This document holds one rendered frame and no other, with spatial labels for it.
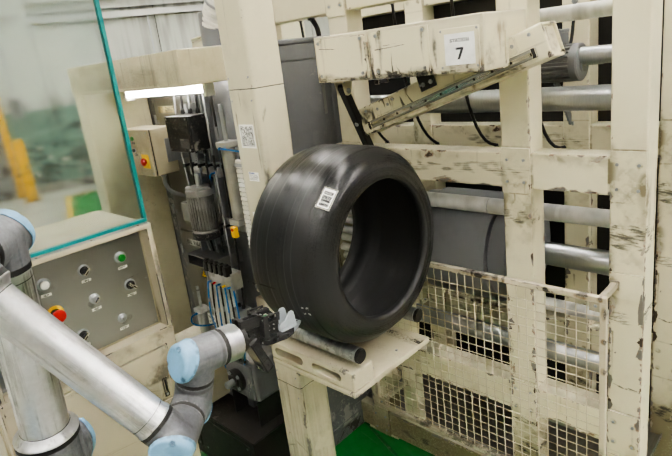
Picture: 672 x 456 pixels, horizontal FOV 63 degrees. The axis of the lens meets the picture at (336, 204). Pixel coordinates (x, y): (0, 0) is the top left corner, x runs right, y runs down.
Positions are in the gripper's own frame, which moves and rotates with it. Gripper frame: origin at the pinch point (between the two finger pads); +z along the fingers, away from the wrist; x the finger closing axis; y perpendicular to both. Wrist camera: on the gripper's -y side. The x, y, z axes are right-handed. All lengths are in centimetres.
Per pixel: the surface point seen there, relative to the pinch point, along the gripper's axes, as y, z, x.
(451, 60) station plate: 70, 35, -26
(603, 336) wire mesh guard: -7, 60, -61
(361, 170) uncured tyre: 41.5, 15.2, -11.5
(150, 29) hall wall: 198, 416, 830
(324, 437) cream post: -62, 34, 26
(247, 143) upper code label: 48, 12, 33
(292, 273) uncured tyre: 16.5, -4.7, -4.6
